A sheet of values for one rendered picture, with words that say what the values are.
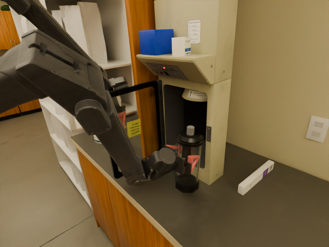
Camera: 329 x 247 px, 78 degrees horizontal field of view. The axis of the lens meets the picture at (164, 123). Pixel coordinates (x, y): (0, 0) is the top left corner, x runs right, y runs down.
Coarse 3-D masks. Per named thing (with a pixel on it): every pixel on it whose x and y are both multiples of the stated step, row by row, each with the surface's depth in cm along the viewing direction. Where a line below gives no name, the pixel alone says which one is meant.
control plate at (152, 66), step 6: (150, 66) 86; (156, 66) 82; (162, 66) 79; (168, 66) 76; (174, 66) 73; (156, 72) 88; (162, 72) 85; (168, 72) 81; (174, 72) 78; (180, 72) 75; (180, 78) 81; (186, 78) 78
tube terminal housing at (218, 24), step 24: (168, 0) 77; (192, 0) 70; (216, 0) 63; (168, 24) 81; (216, 24) 66; (192, 48) 76; (216, 48) 68; (216, 72) 72; (216, 96) 76; (216, 120) 81; (216, 144) 86; (216, 168) 92
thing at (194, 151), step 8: (176, 136) 77; (192, 144) 72; (184, 152) 75; (192, 152) 74; (200, 152) 77; (176, 176) 83; (184, 176) 79; (192, 176) 78; (184, 184) 80; (192, 184) 80
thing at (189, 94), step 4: (184, 92) 91; (188, 92) 88; (192, 92) 86; (196, 92) 85; (200, 92) 85; (184, 96) 90; (188, 96) 87; (192, 96) 86; (196, 96) 85; (200, 96) 85; (204, 96) 84; (192, 100) 86; (196, 100) 85; (200, 100) 85; (204, 100) 85
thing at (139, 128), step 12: (120, 96) 82; (132, 96) 86; (144, 96) 91; (120, 108) 83; (132, 108) 88; (144, 108) 93; (132, 120) 90; (144, 120) 95; (156, 120) 101; (132, 132) 91; (144, 132) 97; (156, 132) 103; (132, 144) 93; (144, 144) 99; (156, 144) 106; (144, 156) 101
